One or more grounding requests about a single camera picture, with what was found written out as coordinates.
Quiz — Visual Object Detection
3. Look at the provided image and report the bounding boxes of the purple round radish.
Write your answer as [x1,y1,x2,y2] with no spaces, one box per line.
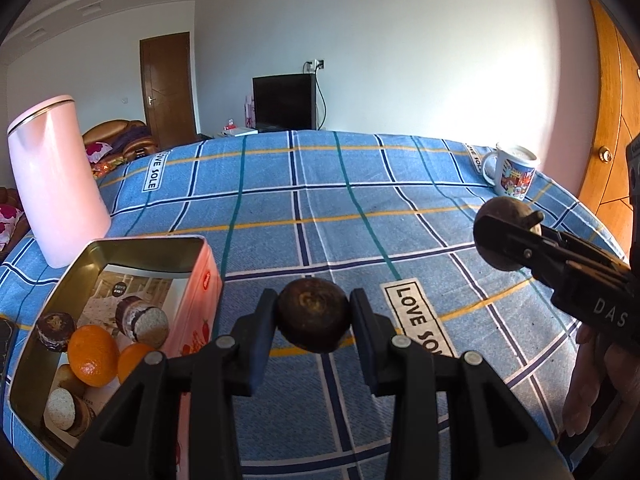
[473,196,544,272]

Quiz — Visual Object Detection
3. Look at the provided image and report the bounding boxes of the green-yellow small fruit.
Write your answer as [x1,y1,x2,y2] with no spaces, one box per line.
[52,363,87,398]

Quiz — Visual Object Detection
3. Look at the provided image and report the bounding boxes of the person's hand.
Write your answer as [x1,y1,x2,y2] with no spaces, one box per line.
[562,324,639,448]

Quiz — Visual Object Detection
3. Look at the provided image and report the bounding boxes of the orange in tin right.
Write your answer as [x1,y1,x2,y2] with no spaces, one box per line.
[117,342,154,384]

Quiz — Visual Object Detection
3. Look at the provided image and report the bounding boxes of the orange in tin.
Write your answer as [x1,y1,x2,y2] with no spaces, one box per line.
[117,342,154,384]
[67,325,119,388]

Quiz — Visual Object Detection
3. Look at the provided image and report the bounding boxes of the orange wooden door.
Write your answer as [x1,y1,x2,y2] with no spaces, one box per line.
[579,0,639,254]

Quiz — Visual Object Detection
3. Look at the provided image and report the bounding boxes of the orange in tin left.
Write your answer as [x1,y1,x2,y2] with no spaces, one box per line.
[67,325,119,388]

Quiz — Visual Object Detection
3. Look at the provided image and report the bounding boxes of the cartoon printed white mug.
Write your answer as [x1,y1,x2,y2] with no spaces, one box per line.
[480,144,538,200]

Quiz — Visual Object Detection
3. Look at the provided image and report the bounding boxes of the printed paper sheet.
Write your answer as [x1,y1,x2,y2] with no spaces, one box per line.
[77,264,190,342]

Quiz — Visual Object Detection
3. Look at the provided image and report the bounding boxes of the pink metal tin box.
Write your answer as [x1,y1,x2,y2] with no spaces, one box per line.
[9,236,222,463]

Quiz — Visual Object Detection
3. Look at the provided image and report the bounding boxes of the blue plaid tablecloth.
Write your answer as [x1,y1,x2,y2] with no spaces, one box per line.
[0,129,629,480]

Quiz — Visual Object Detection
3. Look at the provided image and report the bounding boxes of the black phone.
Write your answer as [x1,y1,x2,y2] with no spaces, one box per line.
[0,318,17,380]

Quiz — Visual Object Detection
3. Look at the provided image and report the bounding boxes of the white pink electric kettle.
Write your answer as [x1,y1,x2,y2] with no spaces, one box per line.
[6,94,111,269]

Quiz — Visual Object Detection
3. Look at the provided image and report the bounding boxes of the pink floral cushion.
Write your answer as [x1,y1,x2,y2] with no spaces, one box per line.
[0,204,24,250]

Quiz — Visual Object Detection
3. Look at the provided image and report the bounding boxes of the brown leather sofa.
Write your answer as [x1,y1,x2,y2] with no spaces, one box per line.
[82,119,157,165]

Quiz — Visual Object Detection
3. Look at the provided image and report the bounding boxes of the black television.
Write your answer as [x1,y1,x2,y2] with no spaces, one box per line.
[253,73,317,132]

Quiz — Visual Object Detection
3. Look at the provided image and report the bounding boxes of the dark brown door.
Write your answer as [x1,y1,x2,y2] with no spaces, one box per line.
[140,32,198,151]

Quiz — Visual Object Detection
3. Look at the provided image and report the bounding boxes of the black power cable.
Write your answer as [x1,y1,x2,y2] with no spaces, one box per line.
[301,60,330,131]

